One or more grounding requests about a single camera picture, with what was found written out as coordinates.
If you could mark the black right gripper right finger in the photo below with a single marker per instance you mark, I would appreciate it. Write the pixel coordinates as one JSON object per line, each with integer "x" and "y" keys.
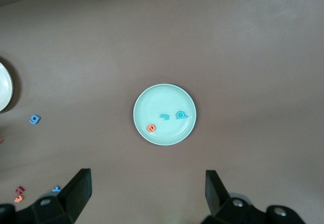
{"x": 227, "y": 212}

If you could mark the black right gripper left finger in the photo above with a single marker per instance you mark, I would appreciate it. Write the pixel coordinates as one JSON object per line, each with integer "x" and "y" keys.
{"x": 60, "y": 208}

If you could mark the teal letter a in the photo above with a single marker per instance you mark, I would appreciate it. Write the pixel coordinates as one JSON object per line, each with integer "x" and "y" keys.
{"x": 184, "y": 116}

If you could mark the teal letter r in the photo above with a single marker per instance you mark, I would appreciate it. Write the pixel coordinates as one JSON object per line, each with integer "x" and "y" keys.
{"x": 165, "y": 117}

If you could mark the orange letter e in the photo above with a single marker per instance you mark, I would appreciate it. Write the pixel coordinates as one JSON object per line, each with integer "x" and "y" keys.
{"x": 148, "y": 129}

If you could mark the blue letter x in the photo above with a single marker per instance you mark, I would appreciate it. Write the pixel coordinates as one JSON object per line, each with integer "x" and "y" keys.
{"x": 57, "y": 189}

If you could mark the orange letter t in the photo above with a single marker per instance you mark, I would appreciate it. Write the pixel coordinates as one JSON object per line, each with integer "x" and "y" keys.
{"x": 19, "y": 198}

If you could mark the dark red letter k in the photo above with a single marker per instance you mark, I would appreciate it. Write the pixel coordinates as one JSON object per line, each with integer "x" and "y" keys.
{"x": 20, "y": 189}

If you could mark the blue letter g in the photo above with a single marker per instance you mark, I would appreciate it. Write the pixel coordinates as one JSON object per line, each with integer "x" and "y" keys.
{"x": 38, "y": 117}

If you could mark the pale green plate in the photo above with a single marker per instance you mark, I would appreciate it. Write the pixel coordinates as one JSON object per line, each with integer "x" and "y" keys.
{"x": 164, "y": 99}

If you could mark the beige plate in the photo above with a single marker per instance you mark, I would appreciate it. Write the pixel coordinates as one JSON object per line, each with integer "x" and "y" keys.
{"x": 3, "y": 87}

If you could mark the brown table cover sheet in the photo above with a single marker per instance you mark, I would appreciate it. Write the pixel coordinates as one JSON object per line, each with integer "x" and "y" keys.
{"x": 227, "y": 31}

